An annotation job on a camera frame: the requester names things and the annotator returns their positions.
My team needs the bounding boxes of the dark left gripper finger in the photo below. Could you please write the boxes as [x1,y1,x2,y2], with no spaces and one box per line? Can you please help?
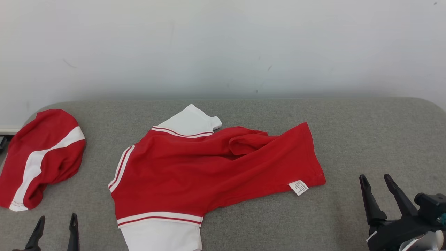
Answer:
[24,215,46,251]
[67,213,81,251]

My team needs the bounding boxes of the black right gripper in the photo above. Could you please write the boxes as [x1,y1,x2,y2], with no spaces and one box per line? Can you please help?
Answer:
[359,174,446,251]

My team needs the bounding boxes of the red shorts with white stripe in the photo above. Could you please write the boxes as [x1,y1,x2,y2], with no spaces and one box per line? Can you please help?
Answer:
[0,109,86,212]

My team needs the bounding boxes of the red jersey with white sleeves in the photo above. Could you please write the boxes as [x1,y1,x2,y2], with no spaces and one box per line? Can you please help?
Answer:
[108,104,326,251]

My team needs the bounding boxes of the grey fabric sofa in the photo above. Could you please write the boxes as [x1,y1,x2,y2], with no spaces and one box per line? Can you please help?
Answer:
[0,98,446,251]

